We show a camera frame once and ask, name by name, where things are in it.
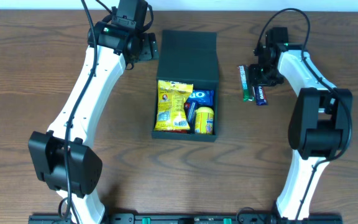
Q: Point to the black mounting rail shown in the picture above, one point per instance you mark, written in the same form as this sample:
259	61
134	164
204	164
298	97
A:
245	218

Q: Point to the Dairy Milk chocolate bar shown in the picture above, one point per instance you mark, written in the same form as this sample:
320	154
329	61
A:
260	97

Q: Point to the dark green gift box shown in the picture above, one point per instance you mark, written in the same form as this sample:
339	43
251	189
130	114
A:
190	57

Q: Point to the yellow candy bag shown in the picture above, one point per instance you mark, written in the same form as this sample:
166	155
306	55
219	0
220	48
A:
171	100

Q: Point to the yellow Mentos bottle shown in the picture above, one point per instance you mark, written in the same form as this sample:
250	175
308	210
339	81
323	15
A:
204	120

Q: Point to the small blue gum box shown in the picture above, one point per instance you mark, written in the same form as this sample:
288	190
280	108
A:
191	111

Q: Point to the green white chocolate bar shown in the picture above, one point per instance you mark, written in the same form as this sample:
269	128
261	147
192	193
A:
247	90

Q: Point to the red Hacks candy bag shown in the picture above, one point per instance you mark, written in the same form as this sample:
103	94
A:
179	131

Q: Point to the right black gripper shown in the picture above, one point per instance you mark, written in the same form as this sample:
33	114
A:
263	76

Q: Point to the blue Oreo cookie pack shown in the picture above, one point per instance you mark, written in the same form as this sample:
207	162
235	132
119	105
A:
202	97

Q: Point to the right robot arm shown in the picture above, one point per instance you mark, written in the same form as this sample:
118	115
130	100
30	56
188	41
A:
320	125

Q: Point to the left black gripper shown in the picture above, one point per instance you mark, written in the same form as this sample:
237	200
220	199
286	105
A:
150	46

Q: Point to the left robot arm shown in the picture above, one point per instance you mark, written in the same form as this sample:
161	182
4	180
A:
63	156

